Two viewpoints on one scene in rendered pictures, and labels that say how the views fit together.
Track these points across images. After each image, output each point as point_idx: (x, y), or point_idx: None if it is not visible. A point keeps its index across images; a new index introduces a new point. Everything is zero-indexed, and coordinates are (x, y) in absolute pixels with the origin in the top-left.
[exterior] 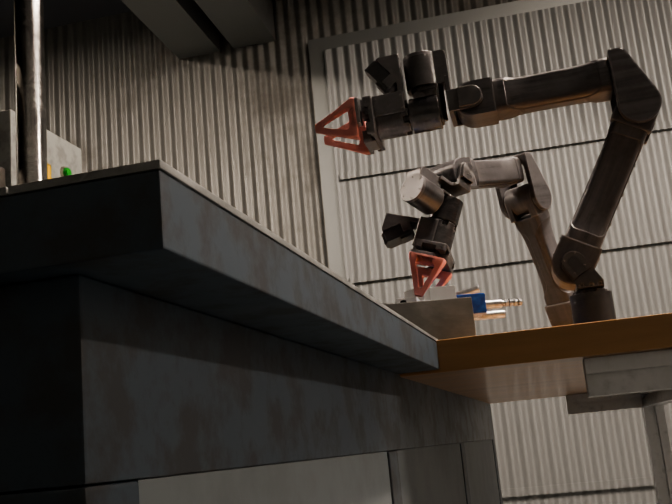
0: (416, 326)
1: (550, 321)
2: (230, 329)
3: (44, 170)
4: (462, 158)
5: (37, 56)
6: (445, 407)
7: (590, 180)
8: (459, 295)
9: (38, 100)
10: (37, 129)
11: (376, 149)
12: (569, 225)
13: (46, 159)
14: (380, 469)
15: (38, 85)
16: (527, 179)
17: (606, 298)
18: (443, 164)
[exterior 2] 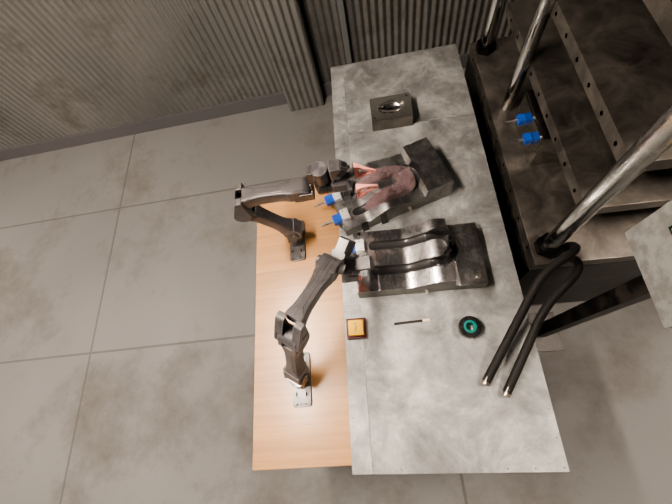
0: (335, 155)
1: (308, 370)
2: None
3: (606, 177)
4: (319, 258)
5: (671, 105)
6: None
7: (274, 213)
8: (330, 194)
9: (641, 137)
10: (625, 153)
11: (353, 194)
12: (289, 218)
13: (613, 175)
14: None
15: (650, 127)
16: (285, 318)
17: None
18: (330, 256)
